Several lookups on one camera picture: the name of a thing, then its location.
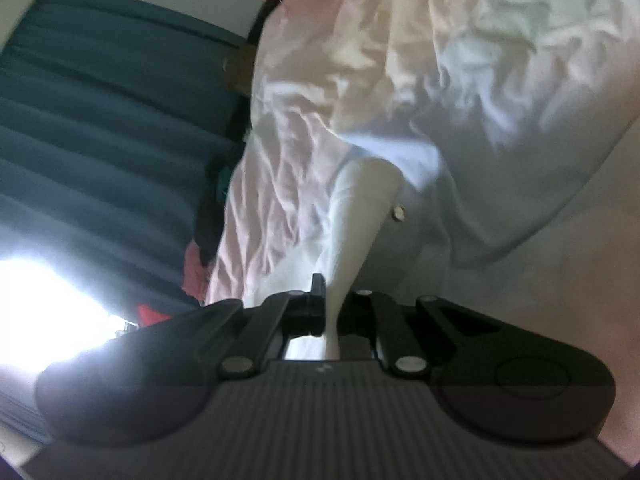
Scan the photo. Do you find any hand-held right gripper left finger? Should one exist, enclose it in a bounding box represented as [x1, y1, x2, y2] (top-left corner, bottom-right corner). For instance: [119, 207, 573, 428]
[167, 273, 327, 379]

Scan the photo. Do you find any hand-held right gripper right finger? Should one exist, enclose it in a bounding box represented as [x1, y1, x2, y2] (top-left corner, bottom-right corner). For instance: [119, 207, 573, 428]
[337, 288, 506, 379]

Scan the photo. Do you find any white garment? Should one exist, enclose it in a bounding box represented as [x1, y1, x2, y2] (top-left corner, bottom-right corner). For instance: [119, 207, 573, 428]
[287, 55, 640, 361]

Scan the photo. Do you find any pink cloth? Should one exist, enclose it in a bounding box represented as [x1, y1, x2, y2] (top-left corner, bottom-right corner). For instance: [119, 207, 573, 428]
[181, 240, 221, 306]

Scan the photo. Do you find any red cloth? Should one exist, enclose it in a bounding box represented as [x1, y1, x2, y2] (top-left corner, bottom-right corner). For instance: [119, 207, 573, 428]
[136, 302, 173, 328]

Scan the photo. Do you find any pastel pink bed blanket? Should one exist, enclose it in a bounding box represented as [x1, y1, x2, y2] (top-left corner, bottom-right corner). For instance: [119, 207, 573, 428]
[202, 0, 640, 466]

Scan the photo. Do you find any brown object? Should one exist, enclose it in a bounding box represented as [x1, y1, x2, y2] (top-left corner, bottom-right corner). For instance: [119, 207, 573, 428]
[222, 42, 258, 91]

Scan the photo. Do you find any teal curtain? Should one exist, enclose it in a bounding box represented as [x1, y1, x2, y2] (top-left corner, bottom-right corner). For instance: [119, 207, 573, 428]
[0, 0, 251, 321]

